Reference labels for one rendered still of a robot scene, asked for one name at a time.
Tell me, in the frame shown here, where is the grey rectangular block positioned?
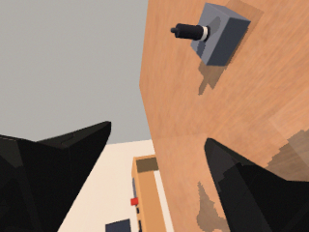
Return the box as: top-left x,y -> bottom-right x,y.
190,3 -> 251,67

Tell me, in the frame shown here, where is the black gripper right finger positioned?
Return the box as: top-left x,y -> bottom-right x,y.
204,138 -> 309,232

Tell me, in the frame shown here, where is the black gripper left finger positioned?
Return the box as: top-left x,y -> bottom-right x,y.
0,121 -> 111,232

